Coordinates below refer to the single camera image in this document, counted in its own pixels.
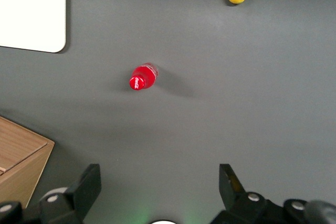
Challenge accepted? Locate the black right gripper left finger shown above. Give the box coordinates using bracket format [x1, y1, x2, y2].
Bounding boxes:
[39, 163, 102, 224]

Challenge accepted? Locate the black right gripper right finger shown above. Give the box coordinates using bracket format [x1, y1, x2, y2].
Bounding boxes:
[212, 163, 287, 224]

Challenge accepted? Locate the light wooden board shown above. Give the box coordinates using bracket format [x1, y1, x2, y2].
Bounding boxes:
[0, 115, 56, 209]

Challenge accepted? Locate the red cola bottle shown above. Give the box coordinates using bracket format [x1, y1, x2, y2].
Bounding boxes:
[129, 62, 159, 91]

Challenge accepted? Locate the white rectangular tray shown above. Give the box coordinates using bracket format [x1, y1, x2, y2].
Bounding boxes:
[0, 0, 67, 54]

